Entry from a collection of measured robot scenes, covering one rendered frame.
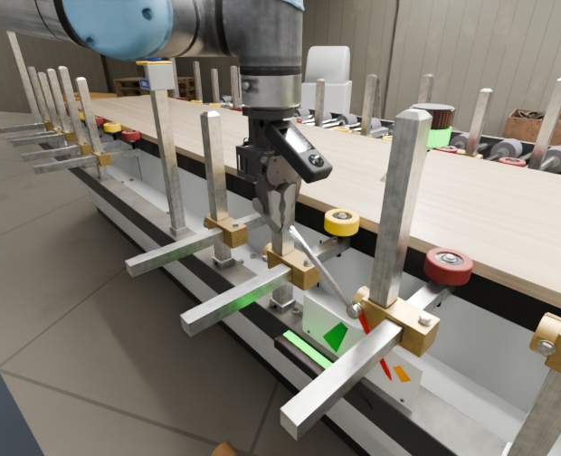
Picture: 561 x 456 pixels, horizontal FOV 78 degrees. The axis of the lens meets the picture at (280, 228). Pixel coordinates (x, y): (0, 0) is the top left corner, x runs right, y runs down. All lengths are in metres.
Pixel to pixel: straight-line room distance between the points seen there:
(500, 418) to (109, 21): 0.88
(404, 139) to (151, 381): 1.45
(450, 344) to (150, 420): 1.13
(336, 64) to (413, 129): 3.95
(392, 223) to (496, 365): 0.43
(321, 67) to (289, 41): 3.93
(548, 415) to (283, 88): 0.54
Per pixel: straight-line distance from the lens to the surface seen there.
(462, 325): 0.83
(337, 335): 0.71
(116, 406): 1.66
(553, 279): 0.76
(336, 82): 4.39
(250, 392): 1.57
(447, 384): 0.87
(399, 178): 0.51
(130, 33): 0.41
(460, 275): 0.69
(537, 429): 0.61
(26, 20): 0.50
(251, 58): 0.52
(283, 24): 0.51
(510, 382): 0.87
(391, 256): 0.55
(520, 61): 6.02
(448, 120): 0.53
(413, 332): 0.59
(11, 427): 1.28
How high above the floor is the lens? 1.25
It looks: 27 degrees down
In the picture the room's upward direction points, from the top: straight up
